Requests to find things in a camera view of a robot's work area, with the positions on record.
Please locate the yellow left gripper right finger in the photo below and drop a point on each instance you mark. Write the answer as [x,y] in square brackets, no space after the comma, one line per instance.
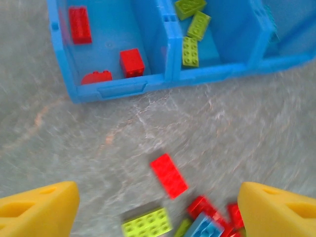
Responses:
[279,214]

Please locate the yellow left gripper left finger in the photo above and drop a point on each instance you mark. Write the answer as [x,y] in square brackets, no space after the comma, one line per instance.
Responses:
[39,214]

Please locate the blue lego brick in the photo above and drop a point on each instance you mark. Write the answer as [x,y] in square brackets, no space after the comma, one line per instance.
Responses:
[271,19]
[203,228]

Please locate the lime green lego brick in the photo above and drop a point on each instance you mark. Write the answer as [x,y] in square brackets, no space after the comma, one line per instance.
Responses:
[188,8]
[198,26]
[181,229]
[190,51]
[145,224]

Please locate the red two-by-four lego brick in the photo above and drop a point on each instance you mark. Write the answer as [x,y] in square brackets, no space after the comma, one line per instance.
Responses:
[169,175]
[80,24]

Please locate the red arched lego brick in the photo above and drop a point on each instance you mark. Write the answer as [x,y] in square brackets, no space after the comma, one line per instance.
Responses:
[96,77]

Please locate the red two-by-two lego brick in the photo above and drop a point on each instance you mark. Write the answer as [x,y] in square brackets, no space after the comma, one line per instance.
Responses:
[130,61]

